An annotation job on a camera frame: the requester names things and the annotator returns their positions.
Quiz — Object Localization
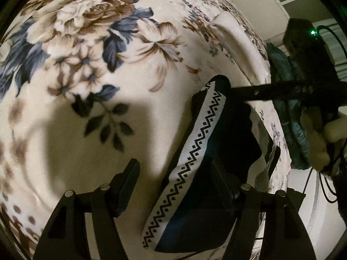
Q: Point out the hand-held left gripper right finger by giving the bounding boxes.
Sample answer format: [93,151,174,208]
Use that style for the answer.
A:
[211,160,316,260]

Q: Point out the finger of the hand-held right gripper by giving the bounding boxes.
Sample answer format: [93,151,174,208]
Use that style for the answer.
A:
[230,82,309,103]

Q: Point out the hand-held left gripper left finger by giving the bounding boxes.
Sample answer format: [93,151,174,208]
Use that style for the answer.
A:
[33,158,141,260]

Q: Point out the dark patterned sweater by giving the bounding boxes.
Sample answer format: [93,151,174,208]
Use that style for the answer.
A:
[142,74,281,253]

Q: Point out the person's right hand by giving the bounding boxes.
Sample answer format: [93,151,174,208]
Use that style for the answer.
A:
[300,106,347,170]

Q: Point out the teal padded jacket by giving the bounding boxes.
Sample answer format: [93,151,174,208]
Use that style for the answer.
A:
[267,43,311,170]

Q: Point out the floral plush blanket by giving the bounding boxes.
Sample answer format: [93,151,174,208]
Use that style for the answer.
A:
[0,0,294,260]

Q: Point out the black cable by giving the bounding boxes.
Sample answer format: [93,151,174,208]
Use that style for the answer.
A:
[319,168,340,203]
[316,25,344,60]

